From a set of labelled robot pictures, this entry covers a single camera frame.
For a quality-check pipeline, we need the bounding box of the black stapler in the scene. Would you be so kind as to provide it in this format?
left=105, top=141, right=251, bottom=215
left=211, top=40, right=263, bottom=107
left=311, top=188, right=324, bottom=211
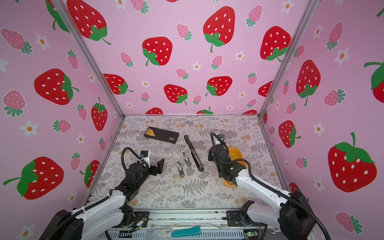
left=184, top=135, right=204, bottom=172

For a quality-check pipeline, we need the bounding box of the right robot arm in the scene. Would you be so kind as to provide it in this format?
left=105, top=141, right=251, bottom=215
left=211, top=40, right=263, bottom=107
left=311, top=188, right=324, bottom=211
left=209, top=132, right=331, bottom=240

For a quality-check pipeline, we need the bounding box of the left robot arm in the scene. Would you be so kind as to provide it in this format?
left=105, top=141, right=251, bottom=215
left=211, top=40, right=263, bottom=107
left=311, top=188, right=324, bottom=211
left=40, top=147, right=165, bottom=240

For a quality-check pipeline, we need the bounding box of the yellow plastic tray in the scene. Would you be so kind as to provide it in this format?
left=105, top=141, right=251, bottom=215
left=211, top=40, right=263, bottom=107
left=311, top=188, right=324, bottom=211
left=223, top=147, right=249, bottom=188

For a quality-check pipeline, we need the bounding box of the black tool case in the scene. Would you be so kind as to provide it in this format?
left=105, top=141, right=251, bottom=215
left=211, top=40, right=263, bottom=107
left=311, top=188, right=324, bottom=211
left=144, top=127, right=180, bottom=144

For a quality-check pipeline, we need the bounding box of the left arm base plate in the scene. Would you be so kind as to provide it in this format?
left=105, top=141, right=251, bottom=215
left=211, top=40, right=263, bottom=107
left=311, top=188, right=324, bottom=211
left=120, top=211, right=150, bottom=228

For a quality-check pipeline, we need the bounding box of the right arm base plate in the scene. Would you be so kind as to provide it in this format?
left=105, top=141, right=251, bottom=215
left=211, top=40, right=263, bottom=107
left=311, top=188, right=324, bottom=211
left=226, top=210, right=266, bottom=227

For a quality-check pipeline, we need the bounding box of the aluminium rail frame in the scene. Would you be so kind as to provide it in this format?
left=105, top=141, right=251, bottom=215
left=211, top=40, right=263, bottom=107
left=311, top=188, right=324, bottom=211
left=93, top=206, right=283, bottom=240

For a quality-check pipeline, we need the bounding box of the teal handled tool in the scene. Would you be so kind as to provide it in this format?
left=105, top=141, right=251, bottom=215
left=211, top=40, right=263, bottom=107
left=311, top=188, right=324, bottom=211
left=172, top=226, right=201, bottom=238

